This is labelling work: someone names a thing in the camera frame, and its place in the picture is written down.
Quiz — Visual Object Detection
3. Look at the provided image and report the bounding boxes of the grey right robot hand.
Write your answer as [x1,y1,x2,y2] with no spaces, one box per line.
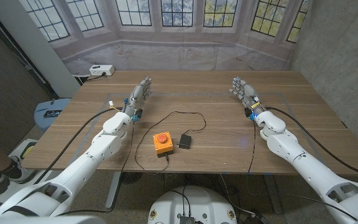
[228,77,267,118]

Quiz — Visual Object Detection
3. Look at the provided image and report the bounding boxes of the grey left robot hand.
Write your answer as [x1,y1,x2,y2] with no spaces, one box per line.
[121,76,154,121]

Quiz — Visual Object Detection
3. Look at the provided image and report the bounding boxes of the orange box with red button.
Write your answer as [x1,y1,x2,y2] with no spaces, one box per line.
[152,131,175,158]

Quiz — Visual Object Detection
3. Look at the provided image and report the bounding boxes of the white power strip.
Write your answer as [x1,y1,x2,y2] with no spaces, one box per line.
[89,64,116,77]

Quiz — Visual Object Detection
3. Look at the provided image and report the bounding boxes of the black power adapter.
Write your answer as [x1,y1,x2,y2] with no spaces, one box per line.
[177,133,193,150]

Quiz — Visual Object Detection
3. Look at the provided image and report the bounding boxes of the white floor device yellow pad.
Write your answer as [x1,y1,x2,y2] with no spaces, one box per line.
[13,139,39,163]

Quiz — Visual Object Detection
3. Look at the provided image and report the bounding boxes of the printed window backdrop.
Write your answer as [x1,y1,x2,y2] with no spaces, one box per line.
[17,0,313,75]

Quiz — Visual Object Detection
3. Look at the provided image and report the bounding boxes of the blue round stool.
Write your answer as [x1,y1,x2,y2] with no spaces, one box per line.
[34,98,71,131]

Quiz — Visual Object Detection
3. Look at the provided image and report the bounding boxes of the grey table leg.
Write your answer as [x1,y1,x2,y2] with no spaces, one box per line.
[262,174,284,215]
[105,171,122,209]

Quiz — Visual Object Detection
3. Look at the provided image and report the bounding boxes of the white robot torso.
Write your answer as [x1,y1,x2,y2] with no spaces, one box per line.
[147,185,238,224]

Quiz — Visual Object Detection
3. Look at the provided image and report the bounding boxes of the grey white sneaker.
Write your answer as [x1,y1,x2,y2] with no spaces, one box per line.
[9,155,37,184]

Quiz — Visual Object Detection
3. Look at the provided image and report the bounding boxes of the thin black left wrist cable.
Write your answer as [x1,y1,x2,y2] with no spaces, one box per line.
[57,121,136,216]

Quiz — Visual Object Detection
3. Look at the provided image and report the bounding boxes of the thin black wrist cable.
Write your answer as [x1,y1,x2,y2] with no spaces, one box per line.
[247,119,257,174]
[57,121,136,216]

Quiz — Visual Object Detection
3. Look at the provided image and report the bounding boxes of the thin black adapter cable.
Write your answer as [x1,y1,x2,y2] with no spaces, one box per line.
[134,111,207,175]

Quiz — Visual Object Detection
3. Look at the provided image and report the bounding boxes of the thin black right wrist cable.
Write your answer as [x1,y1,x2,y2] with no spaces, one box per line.
[247,119,257,174]

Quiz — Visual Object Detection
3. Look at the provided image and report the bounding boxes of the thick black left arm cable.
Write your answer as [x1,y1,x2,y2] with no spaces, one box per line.
[34,107,122,185]

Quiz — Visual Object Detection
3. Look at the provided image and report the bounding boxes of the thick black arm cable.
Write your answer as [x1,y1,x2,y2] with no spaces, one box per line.
[34,107,122,185]
[265,106,358,181]

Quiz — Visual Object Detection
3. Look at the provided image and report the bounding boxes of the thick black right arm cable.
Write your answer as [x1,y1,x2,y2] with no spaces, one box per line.
[265,106,358,181]

